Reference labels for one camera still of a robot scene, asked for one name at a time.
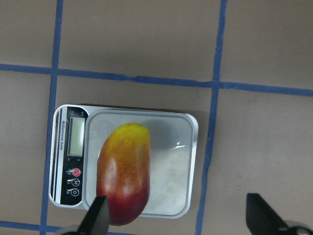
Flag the red yellow mango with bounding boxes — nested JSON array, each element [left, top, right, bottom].
[[96, 123, 150, 226]]

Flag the silver digital kitchen scale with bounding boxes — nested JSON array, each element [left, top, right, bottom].
[[49, 104, 199, 219]]

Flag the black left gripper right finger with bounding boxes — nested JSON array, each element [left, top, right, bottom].
[[246, 193, 295, 235]]

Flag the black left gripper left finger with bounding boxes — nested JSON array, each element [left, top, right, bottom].
[[77, 196, 109, 235]]

